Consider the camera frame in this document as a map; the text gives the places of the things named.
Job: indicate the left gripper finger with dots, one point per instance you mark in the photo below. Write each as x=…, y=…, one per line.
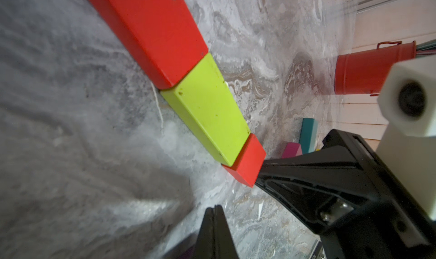
x=214, y=238

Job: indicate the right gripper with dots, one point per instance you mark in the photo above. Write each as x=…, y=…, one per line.
x=352, y=198

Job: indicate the small red cube block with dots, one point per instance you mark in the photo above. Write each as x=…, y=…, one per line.
x=248, y=164

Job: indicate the lime green block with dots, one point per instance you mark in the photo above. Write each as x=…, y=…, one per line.
x=206, y=105

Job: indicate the long red block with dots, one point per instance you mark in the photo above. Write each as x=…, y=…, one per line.
x=161, y=35

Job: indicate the magenta block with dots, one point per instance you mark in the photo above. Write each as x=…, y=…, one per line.
x=292, y=150

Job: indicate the teal block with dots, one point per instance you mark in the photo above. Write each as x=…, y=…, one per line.
x=308, y=135

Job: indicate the red pencil cup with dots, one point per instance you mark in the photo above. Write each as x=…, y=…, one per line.
x=365, y=72

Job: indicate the coloured pencils bunch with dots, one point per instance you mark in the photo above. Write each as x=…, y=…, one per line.
x=426, y=49

